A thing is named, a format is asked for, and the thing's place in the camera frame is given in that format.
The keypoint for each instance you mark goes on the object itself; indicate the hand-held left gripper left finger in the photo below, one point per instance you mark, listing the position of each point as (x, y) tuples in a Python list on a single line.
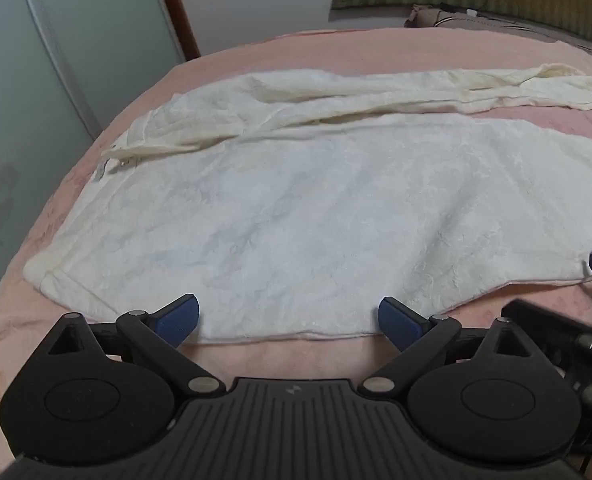
[(178, 319)]

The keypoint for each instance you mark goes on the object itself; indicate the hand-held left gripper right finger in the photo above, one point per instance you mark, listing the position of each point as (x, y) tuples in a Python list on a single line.
[(401, 321)]

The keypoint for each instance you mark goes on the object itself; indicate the white pants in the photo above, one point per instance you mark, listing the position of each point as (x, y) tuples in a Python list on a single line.
[(301, 210)]

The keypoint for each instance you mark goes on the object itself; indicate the pink blanket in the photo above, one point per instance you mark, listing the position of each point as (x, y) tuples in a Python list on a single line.
[(51, 210)]

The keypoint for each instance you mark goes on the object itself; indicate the brown pillow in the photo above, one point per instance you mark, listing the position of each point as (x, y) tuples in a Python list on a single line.
[(476, 24)]

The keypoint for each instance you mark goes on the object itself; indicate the frosted glass wardrobe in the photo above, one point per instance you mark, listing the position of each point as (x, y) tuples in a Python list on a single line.
[(51, 60)]

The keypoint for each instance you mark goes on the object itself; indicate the brown wooden frame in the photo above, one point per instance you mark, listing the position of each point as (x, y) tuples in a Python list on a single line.
[(176, 10)]

